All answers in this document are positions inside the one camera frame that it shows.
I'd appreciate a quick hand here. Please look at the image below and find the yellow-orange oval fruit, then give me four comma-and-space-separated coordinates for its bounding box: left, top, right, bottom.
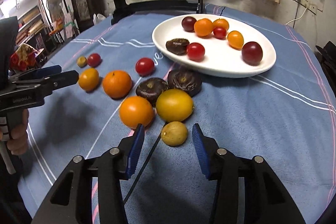
78, 68, 100, 92

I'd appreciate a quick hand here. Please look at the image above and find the large orange mandarin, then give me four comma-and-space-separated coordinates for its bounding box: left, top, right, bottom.
102, 71, 133, 99

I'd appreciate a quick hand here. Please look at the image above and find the small orange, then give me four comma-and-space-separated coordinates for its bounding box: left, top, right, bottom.
119, 96, 154, 128

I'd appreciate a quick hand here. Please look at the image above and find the small yellow-green fruit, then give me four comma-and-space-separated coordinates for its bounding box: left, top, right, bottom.
161, 122, 189, 147

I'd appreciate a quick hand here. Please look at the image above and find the red cherry tomato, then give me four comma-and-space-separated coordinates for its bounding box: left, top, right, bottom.
213, 27, 227, 40
87, 53, 102, 68
135, 57, 155, 77
187, 43, 205, 62

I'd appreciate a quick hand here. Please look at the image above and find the dark red plum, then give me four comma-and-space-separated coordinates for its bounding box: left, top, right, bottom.
181, 16, 197, 32
241, 42, 263, 65

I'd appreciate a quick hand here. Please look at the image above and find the person's left hand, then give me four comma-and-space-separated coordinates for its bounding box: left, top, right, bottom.
7, 109, 29, 156

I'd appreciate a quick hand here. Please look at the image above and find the small yellow dented fruit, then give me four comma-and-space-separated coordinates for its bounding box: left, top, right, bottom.
76, 56, 87, 68

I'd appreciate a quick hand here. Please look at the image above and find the white plastic bag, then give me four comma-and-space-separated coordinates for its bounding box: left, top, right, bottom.
93, 14, 106, 25

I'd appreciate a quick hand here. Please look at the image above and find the blue striped tablecloth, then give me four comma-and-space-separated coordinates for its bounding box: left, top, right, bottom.
18, 5, 335, 223

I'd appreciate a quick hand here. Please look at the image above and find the dark mangosteen front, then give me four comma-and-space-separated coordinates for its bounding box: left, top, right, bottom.
135, 77, 169, 107

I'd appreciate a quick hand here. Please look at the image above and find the yellow-green round fruit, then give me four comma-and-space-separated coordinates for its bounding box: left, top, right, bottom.
155, 89, 194, 122

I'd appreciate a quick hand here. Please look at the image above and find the dark mangosteen back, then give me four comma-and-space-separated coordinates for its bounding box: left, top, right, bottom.
167, 69, 202, 97

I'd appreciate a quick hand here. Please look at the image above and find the dark mangosteen on plate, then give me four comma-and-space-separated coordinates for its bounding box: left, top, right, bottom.
166, 38, 190, 56

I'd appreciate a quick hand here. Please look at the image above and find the orange mandarin left of pile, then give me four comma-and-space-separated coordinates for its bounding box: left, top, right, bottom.
194, 18, 214, 37

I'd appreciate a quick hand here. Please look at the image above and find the red cherry tomato on plate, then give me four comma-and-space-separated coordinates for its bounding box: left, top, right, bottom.
213, 27, 227, 40

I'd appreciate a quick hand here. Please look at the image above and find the white power cable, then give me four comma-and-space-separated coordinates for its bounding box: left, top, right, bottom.
285, 0, 326, 27

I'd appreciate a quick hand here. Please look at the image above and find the wall power strip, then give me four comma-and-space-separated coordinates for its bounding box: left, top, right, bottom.
292, 0, 317, 15

